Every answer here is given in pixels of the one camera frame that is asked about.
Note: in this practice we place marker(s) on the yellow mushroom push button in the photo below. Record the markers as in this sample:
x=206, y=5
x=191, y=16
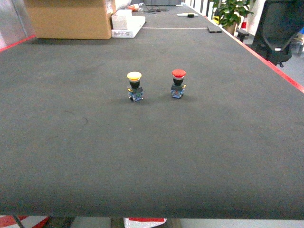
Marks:
x=135, y=92

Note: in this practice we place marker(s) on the dark grey table mat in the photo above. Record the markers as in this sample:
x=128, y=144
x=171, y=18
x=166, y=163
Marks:
x=72, y=143

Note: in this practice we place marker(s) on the red mushroom push button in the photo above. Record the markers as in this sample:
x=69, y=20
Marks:
x=178, y=88

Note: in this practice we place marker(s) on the white flat box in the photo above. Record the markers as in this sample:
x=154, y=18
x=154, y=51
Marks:
x=125, y=25

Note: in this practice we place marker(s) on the black flat device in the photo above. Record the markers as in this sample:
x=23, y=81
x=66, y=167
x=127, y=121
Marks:
x=214, y=29

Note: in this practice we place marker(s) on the red white striped barrier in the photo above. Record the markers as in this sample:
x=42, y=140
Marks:
x=143, y=222

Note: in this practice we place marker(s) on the brown cardboard box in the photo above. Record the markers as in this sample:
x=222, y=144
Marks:
x=71, y=19

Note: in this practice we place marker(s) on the green potted plant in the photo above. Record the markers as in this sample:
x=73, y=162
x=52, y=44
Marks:
x=229, y=13

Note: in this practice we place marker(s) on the black office chair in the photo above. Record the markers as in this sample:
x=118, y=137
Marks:
x=280, y=22

